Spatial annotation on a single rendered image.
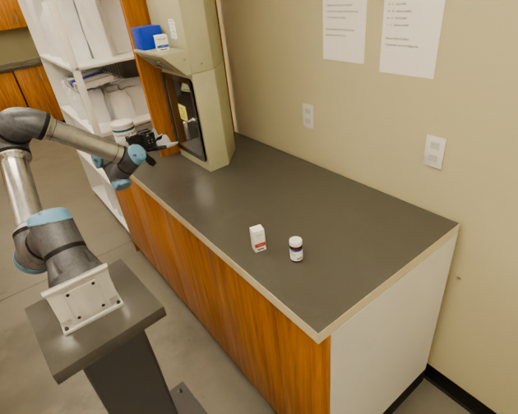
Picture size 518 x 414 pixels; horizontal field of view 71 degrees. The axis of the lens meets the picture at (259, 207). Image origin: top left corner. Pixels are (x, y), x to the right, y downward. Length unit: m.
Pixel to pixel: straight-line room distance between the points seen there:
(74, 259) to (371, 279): 0.85
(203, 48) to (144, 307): 1.09
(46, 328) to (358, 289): 0.91
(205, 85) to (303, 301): 1.06
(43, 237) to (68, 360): 0.34
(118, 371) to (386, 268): 0.90
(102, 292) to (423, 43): 1.25
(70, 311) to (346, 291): 0.78
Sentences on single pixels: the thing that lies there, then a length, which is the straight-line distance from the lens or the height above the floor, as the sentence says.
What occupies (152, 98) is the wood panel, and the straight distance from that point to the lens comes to 2.04.
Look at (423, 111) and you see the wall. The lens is 1.42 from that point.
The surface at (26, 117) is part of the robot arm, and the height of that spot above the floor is 1.43.
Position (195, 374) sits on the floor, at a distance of 2.16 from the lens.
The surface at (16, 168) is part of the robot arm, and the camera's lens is 1.44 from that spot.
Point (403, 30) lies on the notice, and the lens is 1.42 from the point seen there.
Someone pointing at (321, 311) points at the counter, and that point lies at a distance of 1.07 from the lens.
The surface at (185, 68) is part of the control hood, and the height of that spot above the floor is 1.44.
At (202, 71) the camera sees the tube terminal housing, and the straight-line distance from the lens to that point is 1.72.
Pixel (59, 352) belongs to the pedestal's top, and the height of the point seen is 0.94.
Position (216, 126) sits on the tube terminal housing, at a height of 1.15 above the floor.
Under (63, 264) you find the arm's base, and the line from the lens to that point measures 1.14.
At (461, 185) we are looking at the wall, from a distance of 1.44.
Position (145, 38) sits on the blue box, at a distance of 1.82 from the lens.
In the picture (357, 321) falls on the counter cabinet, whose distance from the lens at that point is 1.16.
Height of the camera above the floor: 1.74
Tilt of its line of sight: 32 degrees down
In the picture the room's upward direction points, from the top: 7 degrees counter-clockwise
